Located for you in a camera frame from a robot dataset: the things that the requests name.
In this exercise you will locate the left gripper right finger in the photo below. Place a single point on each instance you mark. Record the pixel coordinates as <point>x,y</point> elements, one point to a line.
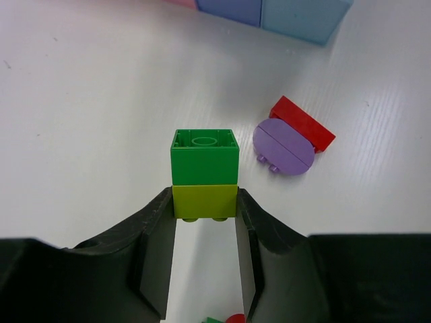
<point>289,277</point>

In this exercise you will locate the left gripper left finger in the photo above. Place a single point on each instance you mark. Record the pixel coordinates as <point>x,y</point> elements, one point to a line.
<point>120,275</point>

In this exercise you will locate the red rounded lego brick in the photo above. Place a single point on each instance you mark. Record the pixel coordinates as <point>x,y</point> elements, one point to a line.
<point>236,318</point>

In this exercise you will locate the small green lego brick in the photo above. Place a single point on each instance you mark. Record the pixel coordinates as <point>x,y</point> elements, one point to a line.
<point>211,320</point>

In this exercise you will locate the yellow-green lego brick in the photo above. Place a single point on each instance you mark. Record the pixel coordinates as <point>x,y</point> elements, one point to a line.
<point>193,202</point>

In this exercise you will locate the purple rounded lego brick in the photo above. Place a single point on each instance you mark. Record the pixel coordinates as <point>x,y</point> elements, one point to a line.
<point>284,149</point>

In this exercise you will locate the dark green lego brick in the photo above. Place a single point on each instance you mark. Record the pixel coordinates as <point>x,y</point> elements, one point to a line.
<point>204,157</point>

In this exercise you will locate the pink blue sorting tray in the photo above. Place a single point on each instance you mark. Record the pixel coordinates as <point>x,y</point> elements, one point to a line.
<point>310,20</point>

